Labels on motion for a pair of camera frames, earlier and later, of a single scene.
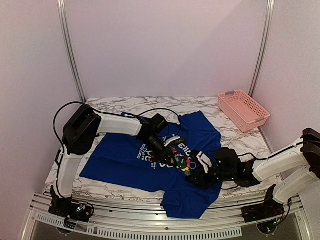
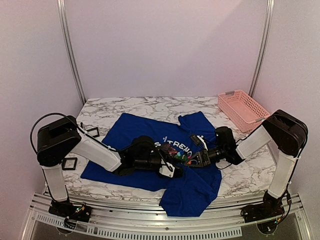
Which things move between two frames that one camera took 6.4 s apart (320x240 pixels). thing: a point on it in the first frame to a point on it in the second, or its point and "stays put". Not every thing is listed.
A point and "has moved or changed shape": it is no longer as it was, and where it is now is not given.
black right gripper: (200, 175) to (205, 157)
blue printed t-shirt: (125, 158) has moved or changed shape
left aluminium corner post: (63, 15) stays put
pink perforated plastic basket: (241, 110) stays put
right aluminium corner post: (263, 47) stays put
